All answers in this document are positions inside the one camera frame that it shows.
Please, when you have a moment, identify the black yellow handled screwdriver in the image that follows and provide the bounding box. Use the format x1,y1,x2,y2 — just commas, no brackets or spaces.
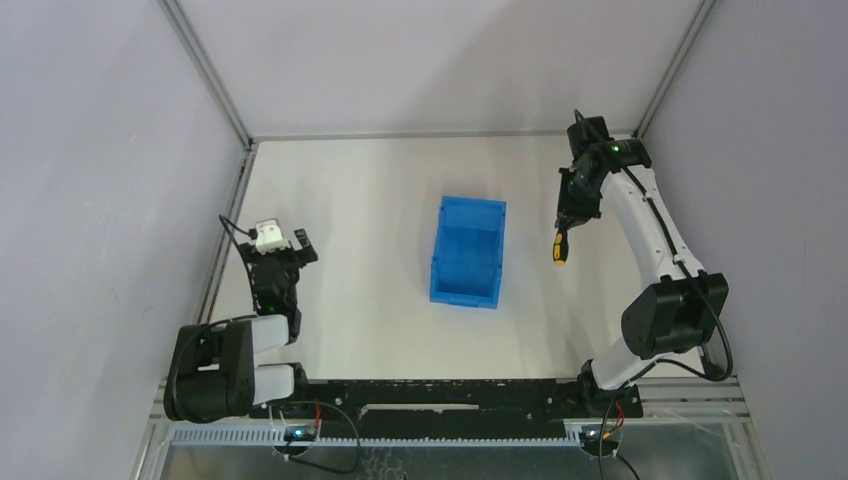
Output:
552,229,569,265

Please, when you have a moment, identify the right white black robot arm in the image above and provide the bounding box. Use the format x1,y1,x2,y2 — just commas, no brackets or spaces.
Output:
552,112,734,416

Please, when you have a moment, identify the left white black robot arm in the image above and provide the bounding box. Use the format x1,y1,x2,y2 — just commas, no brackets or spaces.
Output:
163,221,318,424

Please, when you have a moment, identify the blue plastic bin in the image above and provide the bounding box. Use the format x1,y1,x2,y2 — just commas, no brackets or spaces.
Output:
429,196,507,309

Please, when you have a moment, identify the left controller circuit board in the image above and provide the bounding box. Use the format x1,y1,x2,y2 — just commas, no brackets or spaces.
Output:
284,426,317,443

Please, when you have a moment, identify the controller circuit board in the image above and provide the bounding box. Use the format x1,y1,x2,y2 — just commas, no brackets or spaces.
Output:
284,426,317,443
579,429,620,458

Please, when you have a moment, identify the right controller circuit board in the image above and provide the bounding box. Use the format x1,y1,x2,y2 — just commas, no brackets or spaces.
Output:
579,429,620,458

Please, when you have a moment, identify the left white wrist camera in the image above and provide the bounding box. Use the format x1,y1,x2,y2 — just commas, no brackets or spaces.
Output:
254,218,291,254

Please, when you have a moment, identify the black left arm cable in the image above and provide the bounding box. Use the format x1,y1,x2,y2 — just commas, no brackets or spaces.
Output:
218,214,261,313

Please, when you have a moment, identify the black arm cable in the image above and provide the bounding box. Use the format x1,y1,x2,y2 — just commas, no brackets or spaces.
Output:
572,109,735,480
218,214,261,313

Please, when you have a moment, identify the grey slotted cable duct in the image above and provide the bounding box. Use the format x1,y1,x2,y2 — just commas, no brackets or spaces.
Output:
169,423,583,446

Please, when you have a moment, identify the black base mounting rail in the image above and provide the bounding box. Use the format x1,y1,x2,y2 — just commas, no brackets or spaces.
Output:
249,379,644,441

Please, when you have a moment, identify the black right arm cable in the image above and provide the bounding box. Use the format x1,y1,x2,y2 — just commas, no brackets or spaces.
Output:
572,109,735,480

